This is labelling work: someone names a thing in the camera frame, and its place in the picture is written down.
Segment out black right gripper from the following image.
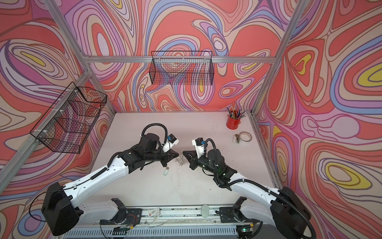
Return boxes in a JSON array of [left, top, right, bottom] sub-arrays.
[[183, 150, 218, 175]]

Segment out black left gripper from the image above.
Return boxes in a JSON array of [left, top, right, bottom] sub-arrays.
[[145, 144, 182, 168]]

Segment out metal keyring organizer yellow grip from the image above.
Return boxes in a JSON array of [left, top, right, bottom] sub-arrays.
[[176, 154, 186, 166]]

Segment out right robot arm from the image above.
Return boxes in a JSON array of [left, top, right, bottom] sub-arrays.
[[183, 149, 317, 239]]

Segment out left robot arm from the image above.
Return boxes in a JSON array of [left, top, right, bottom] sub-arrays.
[[41, 133, 179, 236]]

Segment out key with long mint tag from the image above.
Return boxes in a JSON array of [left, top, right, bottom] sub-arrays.
[[163, 166, 169, 176]]

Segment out red pen cup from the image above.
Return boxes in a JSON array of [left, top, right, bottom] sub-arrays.
[[226, 114, 241, 130]]

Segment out tape roll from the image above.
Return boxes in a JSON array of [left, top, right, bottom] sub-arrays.
[[239, 131, 253, 143]]

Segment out pens in cup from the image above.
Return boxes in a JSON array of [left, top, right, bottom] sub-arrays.
[[226, 106, 248, 120]]

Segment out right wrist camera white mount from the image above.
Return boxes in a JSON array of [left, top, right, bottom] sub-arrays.
[[192, 137, 207, 159]]

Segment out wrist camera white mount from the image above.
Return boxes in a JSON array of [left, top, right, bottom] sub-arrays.
[[192, 137, 207, 159], [162, 134, 179, 153]]

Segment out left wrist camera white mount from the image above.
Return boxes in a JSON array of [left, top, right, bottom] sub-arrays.
[[162, 134, 179, 153]]

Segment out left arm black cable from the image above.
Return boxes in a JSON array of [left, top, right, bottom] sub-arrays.
[[141, 123, 169, 150]]

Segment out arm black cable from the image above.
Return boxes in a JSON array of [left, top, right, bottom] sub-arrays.
[[141, 123, 169, 150], [202, 138, 317, 239]]

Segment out white label tag on rail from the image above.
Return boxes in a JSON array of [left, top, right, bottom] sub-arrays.
[[148, 208, 161, 217]]

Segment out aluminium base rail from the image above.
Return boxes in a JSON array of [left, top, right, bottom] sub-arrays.
[[58, 205, 264, 239]]

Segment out black wire basket back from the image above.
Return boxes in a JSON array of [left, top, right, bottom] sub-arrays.
[[149, 50, 214, 86]]

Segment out black wire basket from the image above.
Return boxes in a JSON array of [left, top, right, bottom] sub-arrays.
[[29, 82, 107, 154], [149, 50, 214, 86]]

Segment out black wire basket left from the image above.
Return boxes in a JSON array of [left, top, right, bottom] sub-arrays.
[[29, 82, 107, 154]]

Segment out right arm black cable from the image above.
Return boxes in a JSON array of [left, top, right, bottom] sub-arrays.
[[202, 138, 317, 239]]

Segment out aluminium frame post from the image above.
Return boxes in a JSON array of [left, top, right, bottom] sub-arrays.
[[44, 0, 117, 116]]

